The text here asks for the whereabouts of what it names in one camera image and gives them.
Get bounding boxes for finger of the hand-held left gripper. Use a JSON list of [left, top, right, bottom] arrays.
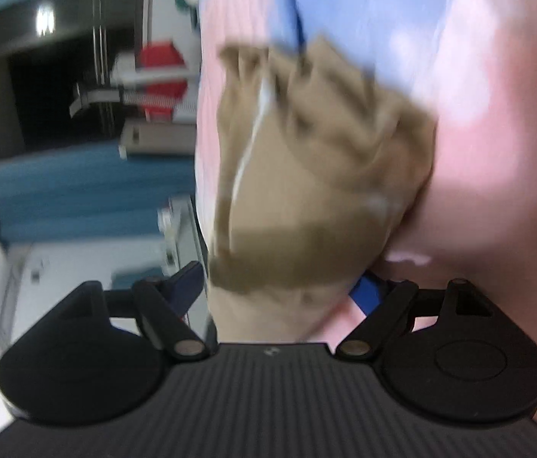
[[275, 0, 309, 55]]

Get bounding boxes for garment steamer stand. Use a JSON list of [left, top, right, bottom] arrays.
[[69, 55, 198, 118]]

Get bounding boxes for tan pants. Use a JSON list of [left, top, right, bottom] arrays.
[[204, 33, 439, 344]]

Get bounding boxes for white black chair back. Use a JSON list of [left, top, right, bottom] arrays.
[[120, 121, 198, 156]]

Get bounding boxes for red garment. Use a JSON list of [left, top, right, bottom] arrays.
[[137, 43, 189, 118]]

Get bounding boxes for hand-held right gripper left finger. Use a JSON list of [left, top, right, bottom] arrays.
[[49, 261, 210, 362]]

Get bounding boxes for dark window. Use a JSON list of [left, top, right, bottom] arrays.
[[0, 0, 156, 164]]

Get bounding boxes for white dresser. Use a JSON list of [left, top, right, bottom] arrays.
[[0, 195, 210, 358]]

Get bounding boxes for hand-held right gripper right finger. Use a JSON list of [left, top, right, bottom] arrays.
[[335, 269, 494, 362]]

